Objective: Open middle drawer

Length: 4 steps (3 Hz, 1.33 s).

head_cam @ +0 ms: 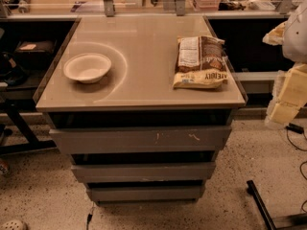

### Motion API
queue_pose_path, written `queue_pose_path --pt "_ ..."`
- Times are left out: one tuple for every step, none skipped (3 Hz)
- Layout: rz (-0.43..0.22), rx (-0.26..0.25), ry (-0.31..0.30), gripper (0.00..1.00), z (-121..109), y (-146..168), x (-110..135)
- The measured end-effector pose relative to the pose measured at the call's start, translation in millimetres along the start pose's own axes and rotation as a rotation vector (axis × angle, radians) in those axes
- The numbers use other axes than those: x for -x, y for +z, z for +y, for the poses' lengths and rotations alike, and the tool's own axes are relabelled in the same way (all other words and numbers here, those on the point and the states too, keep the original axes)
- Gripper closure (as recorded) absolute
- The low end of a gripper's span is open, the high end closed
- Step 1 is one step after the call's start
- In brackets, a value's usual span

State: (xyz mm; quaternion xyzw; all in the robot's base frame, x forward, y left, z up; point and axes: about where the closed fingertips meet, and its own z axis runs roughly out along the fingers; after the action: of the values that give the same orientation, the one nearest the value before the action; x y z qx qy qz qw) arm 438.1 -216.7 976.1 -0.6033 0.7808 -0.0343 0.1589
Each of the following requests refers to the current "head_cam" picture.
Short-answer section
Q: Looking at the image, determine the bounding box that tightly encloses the black metal stand base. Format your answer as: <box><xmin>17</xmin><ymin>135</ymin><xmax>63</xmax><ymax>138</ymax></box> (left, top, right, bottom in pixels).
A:
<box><xmin>247</xmin><ymin>180</ymin><xmax>307</xmax><ymax>230</ymax></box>

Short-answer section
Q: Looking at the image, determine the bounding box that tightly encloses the black box with label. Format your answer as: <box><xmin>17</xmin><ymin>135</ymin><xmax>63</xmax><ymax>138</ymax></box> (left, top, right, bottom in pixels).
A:
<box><xmin>13</xmin><ymin>40</ymin><xmax>57</xmax><ymax>70</ymax></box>

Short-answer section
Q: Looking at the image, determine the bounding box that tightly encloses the brown yellow snack bag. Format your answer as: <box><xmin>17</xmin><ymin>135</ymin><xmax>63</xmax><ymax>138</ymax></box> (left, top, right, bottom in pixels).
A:
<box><xmin>173</xmin><ymin>35</ymin><xmax>228</xmax><ymax>89</ymax></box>

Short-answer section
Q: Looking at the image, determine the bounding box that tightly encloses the grey drawer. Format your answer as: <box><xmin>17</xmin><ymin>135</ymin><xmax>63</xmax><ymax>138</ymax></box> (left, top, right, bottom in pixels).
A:
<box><xmin>50</xmin><ymin>126</ymin><xmax>231</xmax><ymax>154</ymax></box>
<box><xmin>71</xmin><ymin>162</ymin><xmax>216</xmax><ymax>183</ymax></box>
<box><xmin>86</xmin><ymin>186</ymin><xmax>204</xmax><ymax>202</ymax></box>

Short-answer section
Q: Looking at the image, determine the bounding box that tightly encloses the grey top drawer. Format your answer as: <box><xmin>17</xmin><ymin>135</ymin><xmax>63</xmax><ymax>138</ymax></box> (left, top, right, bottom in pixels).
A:
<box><xmin>50</xmin><ymin>126</ymin><xmax>231</xmax><ymax>154</ymax></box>

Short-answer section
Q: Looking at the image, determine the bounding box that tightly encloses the black power adapter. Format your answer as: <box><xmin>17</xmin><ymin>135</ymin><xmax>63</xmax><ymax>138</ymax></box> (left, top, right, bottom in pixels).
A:
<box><xmin>286</xmin><ymin>124</ymin><xmax>304</xmax><ymax>134</ymax></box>

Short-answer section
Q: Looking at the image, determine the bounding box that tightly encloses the grey drawer cabinet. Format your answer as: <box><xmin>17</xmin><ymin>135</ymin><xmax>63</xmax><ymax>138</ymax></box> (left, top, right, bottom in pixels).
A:
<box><xmin>35</xmin><ymin>16</ymin><xmax>246</xmax><ymax>189</ymax></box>

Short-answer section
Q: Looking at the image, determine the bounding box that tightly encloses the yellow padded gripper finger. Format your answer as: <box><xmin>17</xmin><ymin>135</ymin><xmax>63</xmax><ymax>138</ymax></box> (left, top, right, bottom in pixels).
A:
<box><xmin>264</xmin><ymin>21</ymin><xmax>307</xmax><ymax>128</ymax></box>

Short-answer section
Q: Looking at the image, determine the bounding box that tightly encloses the white paper bowl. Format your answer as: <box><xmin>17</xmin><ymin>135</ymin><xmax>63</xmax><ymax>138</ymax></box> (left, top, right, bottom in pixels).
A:
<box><xmin>63</xmin><ymin>53</ymin><xmax>111</xmax><ymax>83</ymax></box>

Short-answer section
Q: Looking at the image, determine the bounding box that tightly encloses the black table leg frame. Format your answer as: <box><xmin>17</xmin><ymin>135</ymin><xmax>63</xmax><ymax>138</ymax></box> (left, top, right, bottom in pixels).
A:
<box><xmin>0</xmin><ymin>101</ymin><xmax>56</xmax><ymax>155</ymax></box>

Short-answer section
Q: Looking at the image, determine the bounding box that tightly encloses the white perforated shoe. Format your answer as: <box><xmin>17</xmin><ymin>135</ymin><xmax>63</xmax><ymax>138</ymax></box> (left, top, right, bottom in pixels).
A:
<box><xmin>0</xmin><ymin>219</ymin><xmax>28</xmax><ymax>230</ymax></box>

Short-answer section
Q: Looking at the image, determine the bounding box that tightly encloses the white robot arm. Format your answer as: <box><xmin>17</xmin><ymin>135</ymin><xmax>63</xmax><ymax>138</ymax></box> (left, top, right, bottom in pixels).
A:
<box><xmin>262</xmin><ymin>0</ymin><xmax>307</xmax><ymax>128</ymax></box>

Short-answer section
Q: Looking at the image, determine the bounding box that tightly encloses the black cable on floor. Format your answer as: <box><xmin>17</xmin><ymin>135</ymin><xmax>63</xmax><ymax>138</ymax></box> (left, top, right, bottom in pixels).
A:
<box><xmin>85</xmin><ymin>202</ymin><xmax>96</xmax><ymax>230</ymax></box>

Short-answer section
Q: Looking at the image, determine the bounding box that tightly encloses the grey bottom drawer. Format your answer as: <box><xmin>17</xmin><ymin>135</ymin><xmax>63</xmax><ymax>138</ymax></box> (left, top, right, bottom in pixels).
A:
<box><xmin>86</xmin><ymin>186</ymin><xmax>204</xmax><ymax>202</ymax></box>

